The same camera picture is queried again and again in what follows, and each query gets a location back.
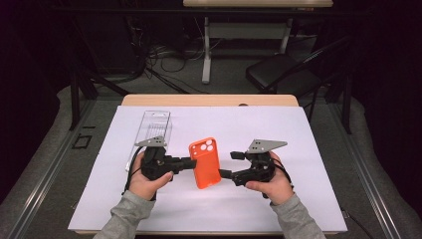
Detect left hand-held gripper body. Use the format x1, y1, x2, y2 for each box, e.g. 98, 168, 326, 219
134, 135, 183, 181

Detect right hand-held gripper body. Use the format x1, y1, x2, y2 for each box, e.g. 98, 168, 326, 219
233, 138, 288, 187

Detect orange phone case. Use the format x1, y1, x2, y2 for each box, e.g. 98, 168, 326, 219
188, 136, 223, 190

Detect clear plastic tray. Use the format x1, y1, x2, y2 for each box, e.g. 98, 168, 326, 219
124, 110, 173, 172

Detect person's left hand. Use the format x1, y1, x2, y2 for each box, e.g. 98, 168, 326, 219
128, 170, 174, 201

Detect person's right hand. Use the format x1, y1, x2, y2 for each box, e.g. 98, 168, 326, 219
245, 151, 295, 206

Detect white table mat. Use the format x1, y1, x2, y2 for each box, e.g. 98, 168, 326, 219
68, 105, 348, 233

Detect wooden table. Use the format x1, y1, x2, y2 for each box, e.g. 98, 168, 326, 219
74, 94, 339, 237

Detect black folding chair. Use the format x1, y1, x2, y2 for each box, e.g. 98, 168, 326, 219
245, 34, 352, 123

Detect black metal stand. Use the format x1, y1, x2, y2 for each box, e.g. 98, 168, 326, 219
68, 19, 130, 131

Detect left hand-held gripper cable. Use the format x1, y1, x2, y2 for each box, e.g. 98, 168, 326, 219
122, 145, 144, 195

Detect hand-held gripper cable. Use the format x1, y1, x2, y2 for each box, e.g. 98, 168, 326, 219
122, 145, 144, 195
272, 158, 296, 187

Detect right hand-held gripper cable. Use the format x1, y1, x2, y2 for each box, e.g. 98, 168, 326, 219
272, 158, 296, 187

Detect grey metal floor rail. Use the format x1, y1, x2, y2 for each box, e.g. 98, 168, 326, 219
326, 99, 404, 239
6, 99, 98, 239

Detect bundle of black cables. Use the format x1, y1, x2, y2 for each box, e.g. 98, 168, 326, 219
125, 16, 213, 96

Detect thin black cable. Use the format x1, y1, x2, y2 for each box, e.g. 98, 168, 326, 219
341, 208, 374, 239

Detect white frame desk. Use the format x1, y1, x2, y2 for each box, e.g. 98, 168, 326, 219
182, 0, 334, 85

